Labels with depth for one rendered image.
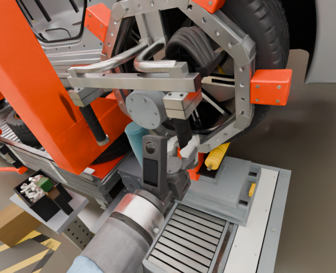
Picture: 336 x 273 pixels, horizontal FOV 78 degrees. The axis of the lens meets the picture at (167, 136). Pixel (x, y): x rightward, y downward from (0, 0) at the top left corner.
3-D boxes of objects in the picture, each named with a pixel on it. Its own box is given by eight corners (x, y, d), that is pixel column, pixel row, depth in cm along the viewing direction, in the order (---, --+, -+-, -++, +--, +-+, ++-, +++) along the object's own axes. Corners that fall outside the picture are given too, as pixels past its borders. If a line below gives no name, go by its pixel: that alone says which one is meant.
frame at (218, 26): (254, 150, 77) (258, -37, 44) (249, 163, 73) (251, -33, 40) (139, 130, 105) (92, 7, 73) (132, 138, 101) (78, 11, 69)
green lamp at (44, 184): (54, 184, 81) (48, 178, 78) (46, 193, 78) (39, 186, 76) (49, 182, 83) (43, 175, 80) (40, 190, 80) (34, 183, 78)
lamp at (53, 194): (61, 193, 84) (56, 186, 81) (53, 201, 81) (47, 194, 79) (56, 190, 86) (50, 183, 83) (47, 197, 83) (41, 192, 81)
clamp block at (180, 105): (203, 98, 50) (200, 78, 47) (186, 120, 44) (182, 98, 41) (184, 97, 52) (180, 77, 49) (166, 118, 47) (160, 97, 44)
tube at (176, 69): (216, 46, 54) (212, -2, 48) (183, 79, 42) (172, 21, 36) (160, 50, 63) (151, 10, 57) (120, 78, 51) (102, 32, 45)
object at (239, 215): (261, 175, 127) (261, 164, 121) (245, 228, 104) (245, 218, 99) (188, 158, 153) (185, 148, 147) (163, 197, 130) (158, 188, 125)
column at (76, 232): (95, 236, 129) (59, 195, 105) (83, 251, 123) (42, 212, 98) (85, 229, 135) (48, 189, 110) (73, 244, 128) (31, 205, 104)
